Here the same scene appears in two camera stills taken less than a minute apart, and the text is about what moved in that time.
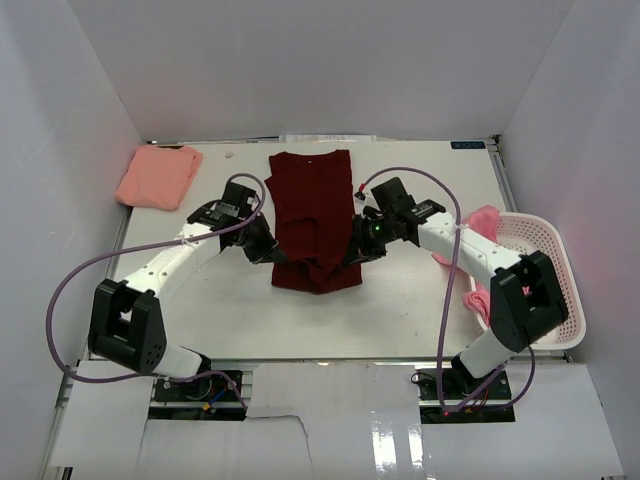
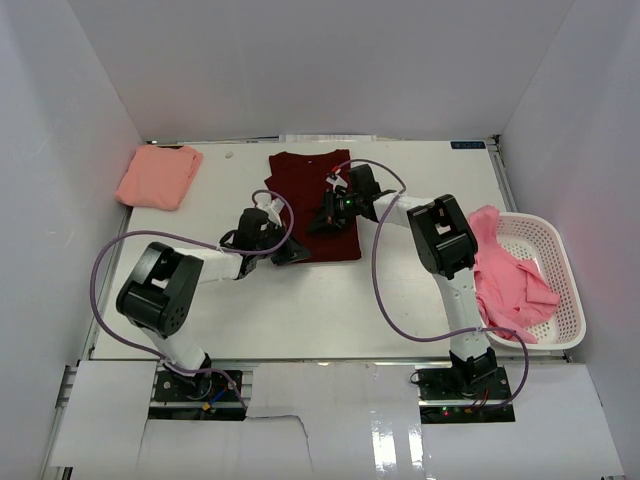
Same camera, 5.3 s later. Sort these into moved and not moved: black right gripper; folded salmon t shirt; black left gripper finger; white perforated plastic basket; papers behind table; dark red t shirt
Moved: black left gripper finger; dark red t shirt; black right gripper
Not moved: papers behind table; white perforated plastic basket; folded salmon t shirt
